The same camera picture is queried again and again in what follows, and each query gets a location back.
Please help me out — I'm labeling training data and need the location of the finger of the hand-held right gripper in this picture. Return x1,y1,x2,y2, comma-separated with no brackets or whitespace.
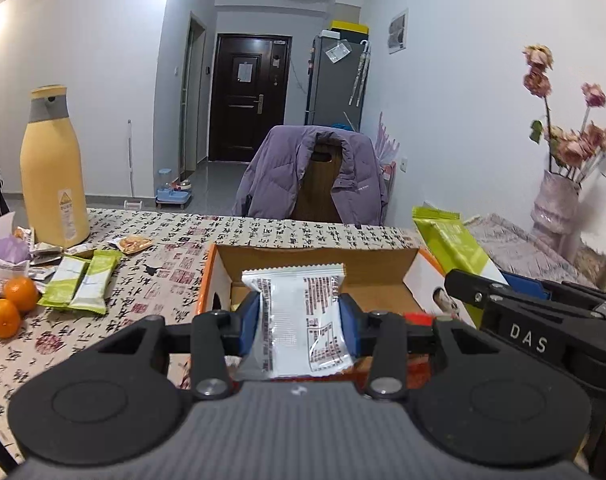
445,269,600,312
500,272,606,307

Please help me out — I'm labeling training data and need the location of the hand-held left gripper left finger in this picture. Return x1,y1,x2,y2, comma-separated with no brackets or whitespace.
90,291,261,402

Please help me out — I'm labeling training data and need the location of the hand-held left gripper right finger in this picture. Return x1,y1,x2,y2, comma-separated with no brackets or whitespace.
339,294,514,402

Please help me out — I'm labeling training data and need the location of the green and white snack packet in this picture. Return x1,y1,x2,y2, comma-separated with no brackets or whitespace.
412,205,509,331

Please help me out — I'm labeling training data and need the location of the white snack packet black print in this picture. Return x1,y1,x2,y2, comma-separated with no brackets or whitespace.
231,263,354,383

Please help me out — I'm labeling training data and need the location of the orange cardboard box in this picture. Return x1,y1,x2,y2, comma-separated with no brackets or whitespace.
180,243,484,392

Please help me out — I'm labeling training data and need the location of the pink quilted cloth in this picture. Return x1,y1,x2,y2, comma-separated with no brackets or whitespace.
463,212,606,291

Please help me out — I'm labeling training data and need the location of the pink ribbed vase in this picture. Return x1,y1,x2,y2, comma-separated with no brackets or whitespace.
530,169,582,261

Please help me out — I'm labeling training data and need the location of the speckled white vase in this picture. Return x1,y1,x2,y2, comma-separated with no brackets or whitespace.
576,217,606,286

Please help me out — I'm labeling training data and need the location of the small clear nut packet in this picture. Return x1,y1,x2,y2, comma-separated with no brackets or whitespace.
108,235,155,254

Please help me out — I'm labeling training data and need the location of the wooden chair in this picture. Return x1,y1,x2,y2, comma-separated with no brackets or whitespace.
290,142,345,223

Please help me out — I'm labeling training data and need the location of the purple padded jacket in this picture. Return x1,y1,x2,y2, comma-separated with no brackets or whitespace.
231,125,390,226

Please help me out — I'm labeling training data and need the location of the blue pet water dispenser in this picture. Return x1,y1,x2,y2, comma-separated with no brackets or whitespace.
155,169,194,209

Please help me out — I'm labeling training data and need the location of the dried pink rose bouquet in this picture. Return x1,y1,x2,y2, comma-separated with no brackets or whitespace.
522,44,606,181

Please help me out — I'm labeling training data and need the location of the white mop stick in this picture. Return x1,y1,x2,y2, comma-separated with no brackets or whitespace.
124,119,144,211

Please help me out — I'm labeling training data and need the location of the dark entrance door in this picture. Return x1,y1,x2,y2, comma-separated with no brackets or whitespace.
208,33,292,163

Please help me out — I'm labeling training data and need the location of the tangerine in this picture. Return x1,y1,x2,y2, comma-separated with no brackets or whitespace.
0,299,21,339
3,276,38,312

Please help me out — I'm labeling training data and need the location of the white folded umbrella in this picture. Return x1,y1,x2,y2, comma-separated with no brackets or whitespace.
359,40,372,93
349,52,364,107

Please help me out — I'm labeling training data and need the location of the grey fridge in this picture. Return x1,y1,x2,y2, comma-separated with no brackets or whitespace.
305,35,369,128

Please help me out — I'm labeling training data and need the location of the yellow thermos bottle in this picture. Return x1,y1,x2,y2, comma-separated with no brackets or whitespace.
20,85,90,250

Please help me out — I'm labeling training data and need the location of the white crumpled snack packet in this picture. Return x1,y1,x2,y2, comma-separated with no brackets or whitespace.
0,256,31,286

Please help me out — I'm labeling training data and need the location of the purple plastic bag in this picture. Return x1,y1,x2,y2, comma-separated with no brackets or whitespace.
0,235,34,281

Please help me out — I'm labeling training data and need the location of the clear plastic pouch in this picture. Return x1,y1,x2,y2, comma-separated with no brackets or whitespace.
325,41,351,64

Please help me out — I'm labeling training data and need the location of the yellow and black box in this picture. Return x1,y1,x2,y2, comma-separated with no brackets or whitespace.
330,20,370,36

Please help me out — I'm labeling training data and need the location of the purple wall decal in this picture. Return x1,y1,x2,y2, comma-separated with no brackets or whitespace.
375,112,401,161

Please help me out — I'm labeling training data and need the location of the framed wall picture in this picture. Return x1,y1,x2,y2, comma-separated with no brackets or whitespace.
387,8,410,55

